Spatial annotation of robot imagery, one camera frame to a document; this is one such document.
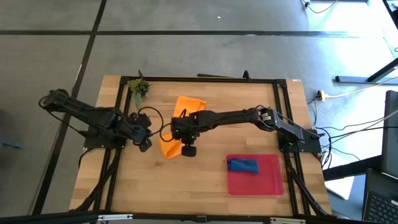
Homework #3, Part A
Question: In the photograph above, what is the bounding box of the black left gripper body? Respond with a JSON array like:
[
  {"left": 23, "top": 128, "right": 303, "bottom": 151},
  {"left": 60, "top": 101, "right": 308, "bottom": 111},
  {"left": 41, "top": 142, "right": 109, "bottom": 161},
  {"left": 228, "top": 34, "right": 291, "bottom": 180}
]
[{"left": 128, "top": 112, "right": 153, "bottom": 145}]

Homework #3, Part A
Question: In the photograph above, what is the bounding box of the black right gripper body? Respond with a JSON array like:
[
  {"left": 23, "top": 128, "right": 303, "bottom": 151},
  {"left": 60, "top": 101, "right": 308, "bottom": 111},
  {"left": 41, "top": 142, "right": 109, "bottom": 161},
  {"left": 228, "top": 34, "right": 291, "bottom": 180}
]
[{"left": 170, "top": 113, "right": 201, "bottom": 146}]

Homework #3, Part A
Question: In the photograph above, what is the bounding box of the orange microfiber towel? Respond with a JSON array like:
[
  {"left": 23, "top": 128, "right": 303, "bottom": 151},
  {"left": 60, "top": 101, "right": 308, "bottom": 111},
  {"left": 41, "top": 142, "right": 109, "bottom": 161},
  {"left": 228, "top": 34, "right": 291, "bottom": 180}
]
[{"left": 158, "top": 95, "right": 207, "bottom": 160}]

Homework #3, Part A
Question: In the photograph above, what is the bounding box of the blue microfiber towel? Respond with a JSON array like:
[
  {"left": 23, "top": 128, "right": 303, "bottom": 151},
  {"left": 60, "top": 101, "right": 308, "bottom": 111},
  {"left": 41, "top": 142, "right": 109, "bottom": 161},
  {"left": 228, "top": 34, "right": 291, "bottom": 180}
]
[{"left": 226, "top": 157, "right": 260, "bottom": 174}]

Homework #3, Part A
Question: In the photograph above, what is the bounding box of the pink plastic basket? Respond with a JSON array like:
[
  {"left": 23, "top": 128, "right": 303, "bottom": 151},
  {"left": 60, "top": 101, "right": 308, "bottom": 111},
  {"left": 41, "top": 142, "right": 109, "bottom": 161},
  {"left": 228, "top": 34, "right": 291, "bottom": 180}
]
[{"left": 226, "top": 154, "right": 285, "bottom": 196}]

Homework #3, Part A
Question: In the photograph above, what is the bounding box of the green potted succulent plant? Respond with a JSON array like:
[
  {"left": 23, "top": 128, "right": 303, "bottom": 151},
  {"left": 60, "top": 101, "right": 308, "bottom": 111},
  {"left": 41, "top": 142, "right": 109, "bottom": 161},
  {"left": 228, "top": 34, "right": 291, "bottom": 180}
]
[{"left": 128, "top": 78, "right": 152, "bottom": 105}]

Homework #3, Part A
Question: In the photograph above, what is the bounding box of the white paper sheet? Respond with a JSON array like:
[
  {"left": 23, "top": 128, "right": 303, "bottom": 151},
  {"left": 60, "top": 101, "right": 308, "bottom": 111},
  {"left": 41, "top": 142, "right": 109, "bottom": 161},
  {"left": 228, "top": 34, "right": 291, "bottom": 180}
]
[{"left": 324, "top": 175, "right": 355, "bottom": 200}]

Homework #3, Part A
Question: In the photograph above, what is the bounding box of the grey desk foot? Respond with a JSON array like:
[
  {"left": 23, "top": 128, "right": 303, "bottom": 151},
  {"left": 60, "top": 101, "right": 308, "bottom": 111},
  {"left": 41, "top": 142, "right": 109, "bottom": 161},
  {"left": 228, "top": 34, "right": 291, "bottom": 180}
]
[{"left": 335, "top": 57, "right": 398, "bottom": 85}]

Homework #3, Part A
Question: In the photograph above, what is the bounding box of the black laptop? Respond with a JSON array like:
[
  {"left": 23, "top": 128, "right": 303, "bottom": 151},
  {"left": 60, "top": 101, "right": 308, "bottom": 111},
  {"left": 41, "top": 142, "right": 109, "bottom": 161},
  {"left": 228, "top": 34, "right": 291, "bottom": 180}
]
[{"left": 361, "top": 167, "right": 398, "bottom": 224}]

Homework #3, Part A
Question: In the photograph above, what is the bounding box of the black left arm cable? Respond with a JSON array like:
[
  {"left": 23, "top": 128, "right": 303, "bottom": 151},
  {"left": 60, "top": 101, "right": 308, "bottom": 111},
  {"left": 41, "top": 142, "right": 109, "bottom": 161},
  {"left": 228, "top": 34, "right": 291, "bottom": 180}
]
[{"left": 137, "top": 106, "right": 175, "bottom": 143}]

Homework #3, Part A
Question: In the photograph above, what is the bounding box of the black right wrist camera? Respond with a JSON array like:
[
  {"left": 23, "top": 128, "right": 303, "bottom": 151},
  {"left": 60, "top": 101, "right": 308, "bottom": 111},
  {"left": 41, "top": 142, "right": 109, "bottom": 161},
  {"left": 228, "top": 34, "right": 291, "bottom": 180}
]
[{"left": 180, "top": 144, "right": 198, "bottom": 158}]

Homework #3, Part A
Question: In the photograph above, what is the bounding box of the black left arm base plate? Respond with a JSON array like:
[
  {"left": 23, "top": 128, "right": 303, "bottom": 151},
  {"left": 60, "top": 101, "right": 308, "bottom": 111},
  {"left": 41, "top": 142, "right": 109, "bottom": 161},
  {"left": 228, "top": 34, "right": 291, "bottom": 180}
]
[{"left": 79, "top": 128, "right": 128, "bottom": 149}]

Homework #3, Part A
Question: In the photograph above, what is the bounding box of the black aluminium table frame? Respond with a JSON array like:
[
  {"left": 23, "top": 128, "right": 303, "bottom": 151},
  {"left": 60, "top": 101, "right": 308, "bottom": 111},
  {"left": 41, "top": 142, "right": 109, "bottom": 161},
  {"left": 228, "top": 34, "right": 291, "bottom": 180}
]
[{"left": 70, "top": 74, "right": 332, "bottom": 218}]

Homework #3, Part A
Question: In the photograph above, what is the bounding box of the silver metal bracket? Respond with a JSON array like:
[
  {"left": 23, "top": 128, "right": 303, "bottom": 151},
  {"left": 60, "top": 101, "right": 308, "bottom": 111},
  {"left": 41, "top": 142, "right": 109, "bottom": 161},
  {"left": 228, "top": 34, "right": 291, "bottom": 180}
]
[
  {"left": 98, "top": 213, "right": 134, "bottom": 222},
  {"left": 269, "top": 217, "right": 306, "bottom": 224}
]

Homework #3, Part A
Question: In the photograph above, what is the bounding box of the black rig frame beam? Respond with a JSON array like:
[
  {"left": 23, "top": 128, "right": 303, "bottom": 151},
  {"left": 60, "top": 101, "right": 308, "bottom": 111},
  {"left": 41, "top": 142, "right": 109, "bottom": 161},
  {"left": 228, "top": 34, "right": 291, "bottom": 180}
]
[{"left": 0, "top": 210, "right": 398, "bottom": 224}]

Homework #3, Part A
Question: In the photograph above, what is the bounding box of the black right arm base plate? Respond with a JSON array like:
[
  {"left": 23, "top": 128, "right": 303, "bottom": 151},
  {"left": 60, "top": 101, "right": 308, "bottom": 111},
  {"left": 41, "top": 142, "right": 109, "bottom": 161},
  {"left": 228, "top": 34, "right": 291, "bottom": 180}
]
[{"left": 277, "top": 127, "right": 323, "bottom": 154}]

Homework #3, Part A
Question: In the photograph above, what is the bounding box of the black floor cable bundle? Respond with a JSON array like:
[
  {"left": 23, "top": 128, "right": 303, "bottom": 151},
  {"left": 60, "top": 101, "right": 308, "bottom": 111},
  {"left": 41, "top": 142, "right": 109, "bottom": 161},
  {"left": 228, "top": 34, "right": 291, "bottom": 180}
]
[{"left": 310, "top": 98, "right": 398, "bottom": 170}]

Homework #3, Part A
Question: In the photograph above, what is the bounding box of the black plug with cable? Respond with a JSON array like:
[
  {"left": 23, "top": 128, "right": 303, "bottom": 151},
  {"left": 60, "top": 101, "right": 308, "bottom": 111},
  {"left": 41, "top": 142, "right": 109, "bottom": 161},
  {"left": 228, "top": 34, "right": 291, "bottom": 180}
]
[{"left": 300, "top": 0, "right": 340, "bottom": 15}]

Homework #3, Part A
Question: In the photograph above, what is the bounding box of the yellow floor cable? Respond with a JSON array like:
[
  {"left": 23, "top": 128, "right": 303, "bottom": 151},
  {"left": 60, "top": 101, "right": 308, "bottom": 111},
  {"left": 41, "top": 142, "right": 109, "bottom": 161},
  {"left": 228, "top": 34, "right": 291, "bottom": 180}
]
[{"left": 323, "top": 76, "right": 398, "bottom": 99}]

